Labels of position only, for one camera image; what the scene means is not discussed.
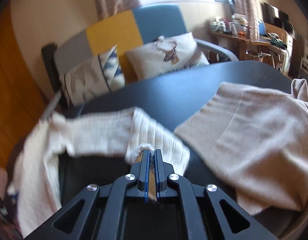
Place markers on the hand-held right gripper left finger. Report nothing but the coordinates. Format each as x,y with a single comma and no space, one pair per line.
145,180

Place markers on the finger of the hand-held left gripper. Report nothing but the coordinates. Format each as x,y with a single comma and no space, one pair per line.
13,194

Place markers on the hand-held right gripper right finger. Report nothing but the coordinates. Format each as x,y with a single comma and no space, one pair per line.
157,180

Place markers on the cream knit sweater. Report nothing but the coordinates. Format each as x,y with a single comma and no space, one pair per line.
94,132

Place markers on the beige sweater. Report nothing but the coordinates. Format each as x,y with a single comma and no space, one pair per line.
244,135

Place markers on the wooden wardrobe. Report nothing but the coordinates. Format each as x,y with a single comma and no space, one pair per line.
16,80

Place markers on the tiger print cushion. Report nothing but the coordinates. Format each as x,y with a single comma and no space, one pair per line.
89,77

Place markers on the deer print cushion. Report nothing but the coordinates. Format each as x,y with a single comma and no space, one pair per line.
159,57

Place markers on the black rolled mat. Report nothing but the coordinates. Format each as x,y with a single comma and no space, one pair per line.
49,60

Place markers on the grey yellow blue sofa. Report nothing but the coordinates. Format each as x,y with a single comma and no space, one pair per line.
114,32

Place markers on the wooden side desk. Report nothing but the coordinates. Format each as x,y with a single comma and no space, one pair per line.
244,45

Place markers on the pale beige cloth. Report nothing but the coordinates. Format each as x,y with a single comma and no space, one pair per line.
302,91

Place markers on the clutter of small desk items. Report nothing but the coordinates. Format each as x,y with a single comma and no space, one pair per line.
234,26

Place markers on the black monitor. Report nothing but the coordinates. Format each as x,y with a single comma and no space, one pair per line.
274,13

